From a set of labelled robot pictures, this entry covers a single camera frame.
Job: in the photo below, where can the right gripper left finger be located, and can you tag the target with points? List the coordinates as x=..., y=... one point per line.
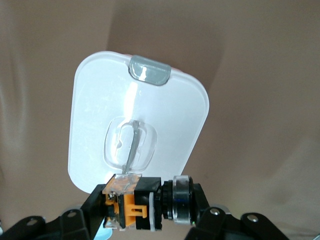
x=75, y=225

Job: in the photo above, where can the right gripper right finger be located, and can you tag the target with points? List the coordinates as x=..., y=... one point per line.
x=215, y=225

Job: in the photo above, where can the black orange push-button switch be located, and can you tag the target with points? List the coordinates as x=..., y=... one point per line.
x=145, y=200

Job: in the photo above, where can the white lidded storage box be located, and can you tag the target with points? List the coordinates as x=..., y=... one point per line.
x=162, y=105

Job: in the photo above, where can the brown table cover mat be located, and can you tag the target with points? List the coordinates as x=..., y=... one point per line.
x=250, y=100

